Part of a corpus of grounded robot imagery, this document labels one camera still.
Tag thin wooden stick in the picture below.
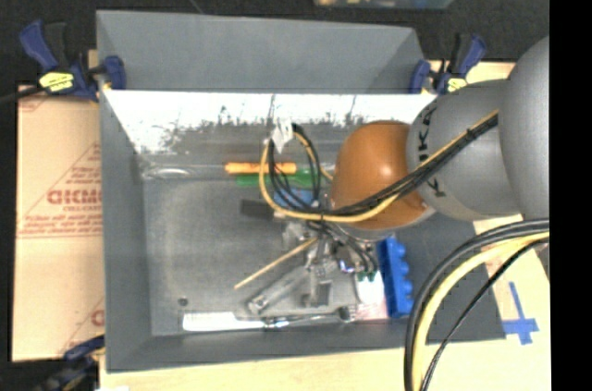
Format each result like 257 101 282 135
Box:
233 238 320 291

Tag blue flat block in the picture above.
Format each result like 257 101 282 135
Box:
272 189 316 209

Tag blue toy brick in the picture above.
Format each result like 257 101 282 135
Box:
376 236 415 319

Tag clear glass tube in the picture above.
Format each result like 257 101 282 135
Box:
138 164 228 184

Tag grey metal bin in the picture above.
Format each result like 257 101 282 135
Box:
95 9 506 373

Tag green marker pen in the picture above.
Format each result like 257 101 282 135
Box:
235 169 316 188

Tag brown cardboard board red print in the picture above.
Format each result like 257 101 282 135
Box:
11 86 108 362

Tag black cylinder on white bracket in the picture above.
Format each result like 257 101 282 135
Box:
239 199 297 224

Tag orange marker pen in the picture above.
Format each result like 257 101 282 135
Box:
224 162 298 176

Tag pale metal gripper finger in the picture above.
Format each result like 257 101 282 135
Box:
246 263 327 317
302 275 335 308

